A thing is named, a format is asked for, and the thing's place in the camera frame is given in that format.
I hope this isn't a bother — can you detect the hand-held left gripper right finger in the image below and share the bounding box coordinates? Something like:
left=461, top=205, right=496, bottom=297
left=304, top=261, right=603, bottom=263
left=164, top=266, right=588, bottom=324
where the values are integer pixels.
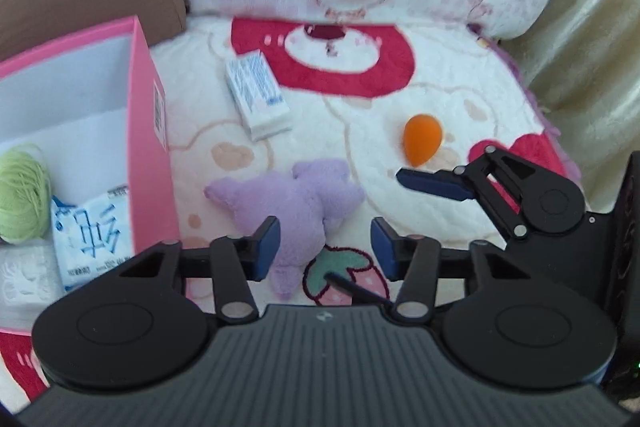
left=371, top=217, right=543, bottom=327

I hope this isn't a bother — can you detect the purple plush toy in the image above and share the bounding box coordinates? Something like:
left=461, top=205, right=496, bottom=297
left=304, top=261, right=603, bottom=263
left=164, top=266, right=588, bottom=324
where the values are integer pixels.
left=204, top=159, right=366, bottom=300

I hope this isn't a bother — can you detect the green yarn ball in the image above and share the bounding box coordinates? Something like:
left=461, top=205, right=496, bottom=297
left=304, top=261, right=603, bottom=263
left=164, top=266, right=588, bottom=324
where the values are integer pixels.
left=0, top=144, right=53, bottom=244

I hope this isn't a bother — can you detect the pink cardboard box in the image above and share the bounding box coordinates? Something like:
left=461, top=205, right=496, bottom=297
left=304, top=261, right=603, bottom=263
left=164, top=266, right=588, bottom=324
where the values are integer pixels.
left=0, top=16, right=181, bottom=335

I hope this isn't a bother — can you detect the white patterned packet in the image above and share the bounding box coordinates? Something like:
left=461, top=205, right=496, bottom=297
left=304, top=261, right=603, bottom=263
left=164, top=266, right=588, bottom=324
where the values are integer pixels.
left=0, top=244, right=66, bottom=308

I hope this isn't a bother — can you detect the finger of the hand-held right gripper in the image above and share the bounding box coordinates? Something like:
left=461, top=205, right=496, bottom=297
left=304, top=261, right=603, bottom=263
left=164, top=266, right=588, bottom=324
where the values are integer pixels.
left=396, top=147, right=538, bottom=240
left=324, top=273, right=396, bottom=308

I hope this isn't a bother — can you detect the blue wet wipes packet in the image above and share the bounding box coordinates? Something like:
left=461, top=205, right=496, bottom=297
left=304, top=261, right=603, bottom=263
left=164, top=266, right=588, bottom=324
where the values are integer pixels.
left=50, top=184, right=135, bottom=293

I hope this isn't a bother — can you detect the orange makeup sponge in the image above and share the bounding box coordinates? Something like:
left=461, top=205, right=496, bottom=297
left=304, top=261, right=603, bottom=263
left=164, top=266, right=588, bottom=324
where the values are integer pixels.
left=404, top=113, right=445, bottom=168

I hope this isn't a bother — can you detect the small white printed box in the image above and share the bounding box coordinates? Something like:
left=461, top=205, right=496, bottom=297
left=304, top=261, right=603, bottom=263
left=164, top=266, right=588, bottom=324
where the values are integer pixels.
left=225, top=49, right=293, bottom=142

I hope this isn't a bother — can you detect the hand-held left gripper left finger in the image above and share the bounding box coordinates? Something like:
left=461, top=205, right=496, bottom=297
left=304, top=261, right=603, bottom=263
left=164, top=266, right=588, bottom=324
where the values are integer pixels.
left=107, top=216, right=281, bottom=324

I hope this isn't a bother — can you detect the beige shiny cloth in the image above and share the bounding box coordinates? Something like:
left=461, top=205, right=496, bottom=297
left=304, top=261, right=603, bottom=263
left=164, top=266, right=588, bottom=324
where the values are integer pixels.
left=500, top=0, right=640, bottom=212

